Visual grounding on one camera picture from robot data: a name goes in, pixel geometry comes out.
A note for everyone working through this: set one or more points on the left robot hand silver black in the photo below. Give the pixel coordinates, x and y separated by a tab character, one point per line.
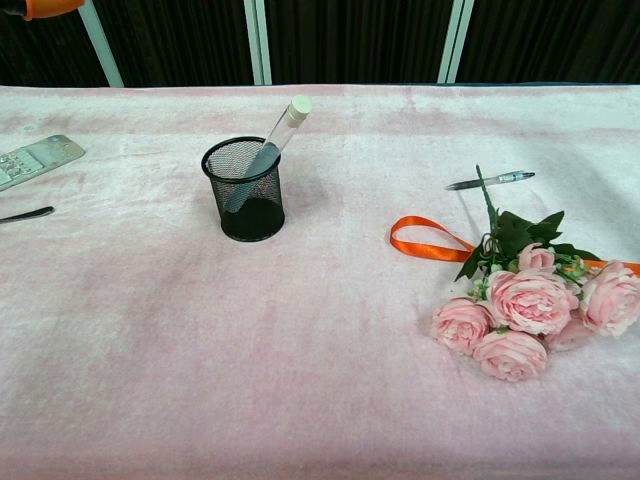
50	7

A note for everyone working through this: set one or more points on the clear tube with white cap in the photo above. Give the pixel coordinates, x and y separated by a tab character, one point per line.
296	111

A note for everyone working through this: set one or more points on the black mesh pen cup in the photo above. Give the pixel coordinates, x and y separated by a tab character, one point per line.
255	220

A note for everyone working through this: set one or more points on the clear plastic blister pack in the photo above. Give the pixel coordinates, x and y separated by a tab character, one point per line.
45	152

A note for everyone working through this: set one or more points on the metal fork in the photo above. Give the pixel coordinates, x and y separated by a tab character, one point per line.
30	213

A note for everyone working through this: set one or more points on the pink plush tablecloth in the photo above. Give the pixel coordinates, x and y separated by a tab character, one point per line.
250	350

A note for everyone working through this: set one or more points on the orange satin ribbon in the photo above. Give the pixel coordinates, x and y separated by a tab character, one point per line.
425	250

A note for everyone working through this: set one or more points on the clear ballpoint pen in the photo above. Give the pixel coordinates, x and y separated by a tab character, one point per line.
505	178

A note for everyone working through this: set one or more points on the pink artificial rose bouquet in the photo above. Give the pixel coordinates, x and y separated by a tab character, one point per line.
530	300

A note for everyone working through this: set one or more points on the white frame post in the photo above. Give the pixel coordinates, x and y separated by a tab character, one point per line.
258	45
454	45
102	45

